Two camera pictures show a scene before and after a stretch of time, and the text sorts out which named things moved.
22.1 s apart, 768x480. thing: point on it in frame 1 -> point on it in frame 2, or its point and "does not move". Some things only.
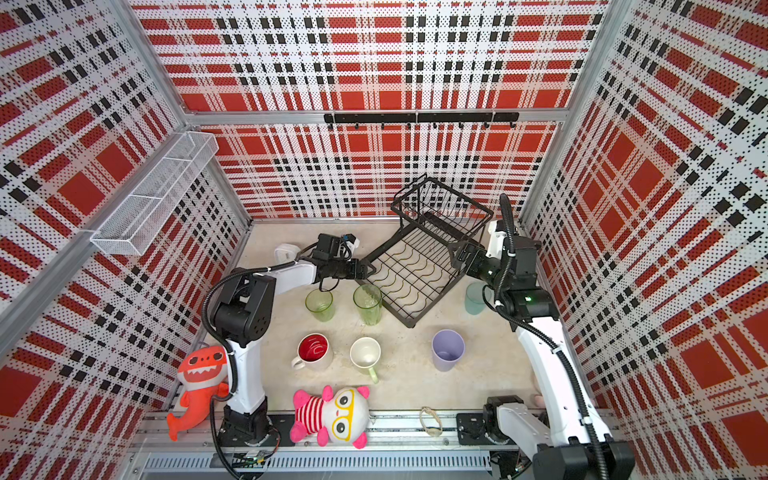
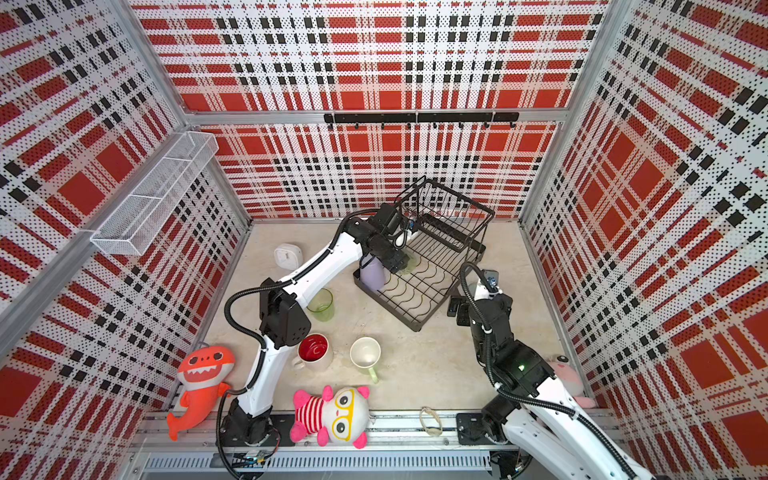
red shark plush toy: [203, 375] does not move
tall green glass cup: [368, 300] -> [412, 262]
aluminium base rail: [397, 445] does not move
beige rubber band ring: [431, 431] does not move
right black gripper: [479, 257] -> [454, 304]
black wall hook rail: [423, 117] does not move
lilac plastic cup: [448, 347] -> [372, 273]
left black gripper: [355, 270] -> [397, 262]
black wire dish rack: [416, 272] does not move
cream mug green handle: [365, 352] does not move
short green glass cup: [320, 303] does not move
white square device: [285, 253] does not move
